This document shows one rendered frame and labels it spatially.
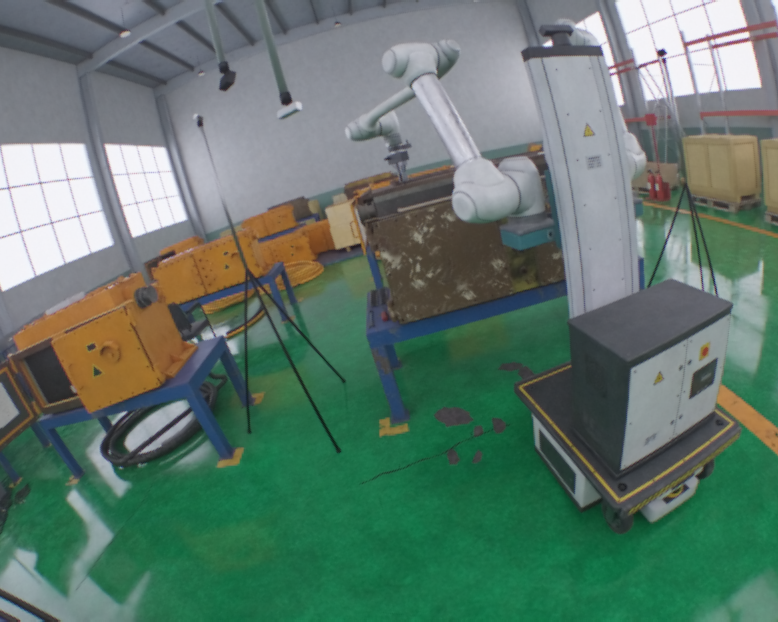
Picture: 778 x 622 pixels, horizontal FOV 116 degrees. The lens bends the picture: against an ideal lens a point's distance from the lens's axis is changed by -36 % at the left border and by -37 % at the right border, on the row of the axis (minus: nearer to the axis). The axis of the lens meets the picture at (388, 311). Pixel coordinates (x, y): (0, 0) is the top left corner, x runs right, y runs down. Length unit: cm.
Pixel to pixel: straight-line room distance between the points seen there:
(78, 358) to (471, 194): 251
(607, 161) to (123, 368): 282
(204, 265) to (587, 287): 451
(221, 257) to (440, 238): 352
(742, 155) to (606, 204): 558
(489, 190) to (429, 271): 82
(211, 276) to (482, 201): 430
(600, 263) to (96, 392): 295
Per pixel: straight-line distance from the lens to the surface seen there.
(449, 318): 216
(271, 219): 1088
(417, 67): 147
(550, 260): 219
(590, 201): 148
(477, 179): 129
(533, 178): 145
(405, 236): 195
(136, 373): 269
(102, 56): 1510
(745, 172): 704
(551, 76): 143
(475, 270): 205
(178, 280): 535
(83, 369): 284
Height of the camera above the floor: 147
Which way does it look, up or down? 20 degrees down
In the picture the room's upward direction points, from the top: 16 degrees counter-clockwise
